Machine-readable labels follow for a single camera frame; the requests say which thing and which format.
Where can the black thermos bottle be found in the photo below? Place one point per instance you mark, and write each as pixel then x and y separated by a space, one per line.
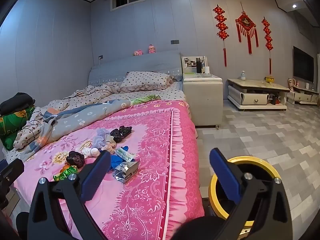
pixel 198 66

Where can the pink floral blanket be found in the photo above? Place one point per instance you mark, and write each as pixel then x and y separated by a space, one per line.
pixel 155 135

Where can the green floral cloth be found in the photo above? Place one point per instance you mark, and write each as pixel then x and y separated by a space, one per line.
pixel 145 100

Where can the white cup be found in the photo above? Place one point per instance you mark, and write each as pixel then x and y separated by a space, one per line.
pixel 207 69

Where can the blue rubber glove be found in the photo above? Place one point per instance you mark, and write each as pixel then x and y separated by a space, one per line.
pixel 115 161

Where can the polka dot pillow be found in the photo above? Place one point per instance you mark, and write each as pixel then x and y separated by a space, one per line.
pixel 147 80

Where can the light blue fuzzy sock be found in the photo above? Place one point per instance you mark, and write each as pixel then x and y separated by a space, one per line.
pixel 103 133
pixel 99 144

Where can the green white paper packet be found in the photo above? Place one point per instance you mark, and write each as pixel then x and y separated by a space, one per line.
pixel 125 153

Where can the red diamond tassel decoration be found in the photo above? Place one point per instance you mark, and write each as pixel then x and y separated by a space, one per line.
pixel 246 23

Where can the polka dot bed sheet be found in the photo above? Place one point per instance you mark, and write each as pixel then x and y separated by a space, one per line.
pixel 172 92

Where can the silver foil packet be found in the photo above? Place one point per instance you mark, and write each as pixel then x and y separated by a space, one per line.
pixel 126 171

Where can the white crumpled tissue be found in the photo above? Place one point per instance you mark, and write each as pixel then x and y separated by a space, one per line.
pixel 91 152

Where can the beige sock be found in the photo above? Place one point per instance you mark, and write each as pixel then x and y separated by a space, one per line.
pixel 110 148

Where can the black cloth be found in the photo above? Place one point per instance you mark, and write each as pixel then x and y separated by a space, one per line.
pixel 16 102

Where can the cream polka dot duvet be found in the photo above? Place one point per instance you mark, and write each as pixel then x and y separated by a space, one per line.
pixel 82 92

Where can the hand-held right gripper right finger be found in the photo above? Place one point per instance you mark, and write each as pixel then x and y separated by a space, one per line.
pixel 223 171

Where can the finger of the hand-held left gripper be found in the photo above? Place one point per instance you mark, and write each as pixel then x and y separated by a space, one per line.
pixel 12 170

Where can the green snack wrapper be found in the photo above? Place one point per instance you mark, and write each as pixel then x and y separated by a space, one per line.
pixel 65 174

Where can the small black plastic bag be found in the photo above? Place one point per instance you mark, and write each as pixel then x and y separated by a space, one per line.
pixel 121 133

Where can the cream nightstand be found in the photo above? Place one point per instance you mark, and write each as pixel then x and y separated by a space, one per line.
pixel 202 100

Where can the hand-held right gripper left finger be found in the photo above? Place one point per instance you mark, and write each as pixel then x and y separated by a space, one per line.
pixel 96 173

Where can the black television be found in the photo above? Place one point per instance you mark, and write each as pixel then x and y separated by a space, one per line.
pixel 303 65

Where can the grey sock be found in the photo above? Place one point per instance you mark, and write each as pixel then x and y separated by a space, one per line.
pixel 111 138

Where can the grey upholstered bed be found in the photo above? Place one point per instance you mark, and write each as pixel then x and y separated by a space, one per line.
pixel 150 60

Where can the cream television stand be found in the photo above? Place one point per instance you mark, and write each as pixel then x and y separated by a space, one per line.
pixel 302 95

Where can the pink plush toy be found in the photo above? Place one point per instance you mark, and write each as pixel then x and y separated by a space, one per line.
pixel 137 52
pixel 151 49

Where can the yellow trash bin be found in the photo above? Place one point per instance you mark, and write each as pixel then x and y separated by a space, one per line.
pixel 250 158

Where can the grey floral quilt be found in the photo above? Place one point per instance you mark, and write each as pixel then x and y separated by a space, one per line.
pixel 82 117

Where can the cream coffee table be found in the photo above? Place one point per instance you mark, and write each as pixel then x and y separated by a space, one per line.
pixel 255 85

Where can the small white figurine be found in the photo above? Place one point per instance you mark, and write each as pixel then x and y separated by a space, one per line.
pixel 243 75

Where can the large black plastic bag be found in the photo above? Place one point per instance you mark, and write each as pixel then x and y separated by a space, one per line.
pixel 75 159

